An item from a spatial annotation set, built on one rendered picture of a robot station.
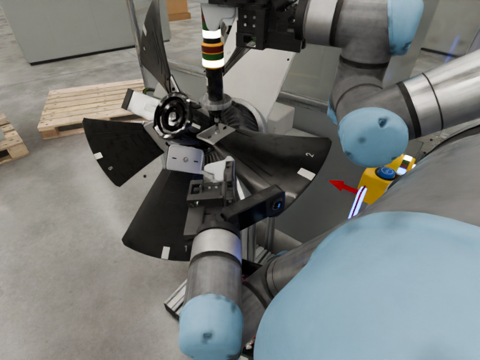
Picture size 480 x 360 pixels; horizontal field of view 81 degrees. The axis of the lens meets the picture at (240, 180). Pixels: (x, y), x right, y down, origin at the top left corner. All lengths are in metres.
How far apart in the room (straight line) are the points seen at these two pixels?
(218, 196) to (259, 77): 0.56
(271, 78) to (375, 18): 0.50
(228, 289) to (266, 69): 0.72
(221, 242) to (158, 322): 1.34
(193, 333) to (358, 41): 0.44
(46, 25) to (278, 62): 5.30
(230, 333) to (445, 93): 0.35
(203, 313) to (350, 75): 0.40
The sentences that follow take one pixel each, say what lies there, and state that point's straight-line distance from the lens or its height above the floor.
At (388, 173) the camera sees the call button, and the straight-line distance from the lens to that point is 0.82.
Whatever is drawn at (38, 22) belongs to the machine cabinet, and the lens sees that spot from 5.98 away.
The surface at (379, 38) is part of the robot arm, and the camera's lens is 0.48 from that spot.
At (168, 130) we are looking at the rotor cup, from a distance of 0.70.
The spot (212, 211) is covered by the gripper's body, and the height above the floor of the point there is 1.19.
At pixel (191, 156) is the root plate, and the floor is 1.12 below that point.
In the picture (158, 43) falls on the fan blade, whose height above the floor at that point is 1.33.
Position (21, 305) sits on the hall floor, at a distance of 2.09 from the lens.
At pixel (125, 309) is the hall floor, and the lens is 1.80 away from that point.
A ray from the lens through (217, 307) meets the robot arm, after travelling 0.35.
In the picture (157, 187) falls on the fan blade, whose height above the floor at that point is 1.07.
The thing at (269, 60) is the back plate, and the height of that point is 1.26.
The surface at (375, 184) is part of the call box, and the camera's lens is 0.81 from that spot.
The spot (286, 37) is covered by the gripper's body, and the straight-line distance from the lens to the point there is 0.52.
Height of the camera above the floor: 1.53
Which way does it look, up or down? 40 degrees down
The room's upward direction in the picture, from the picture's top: straight up
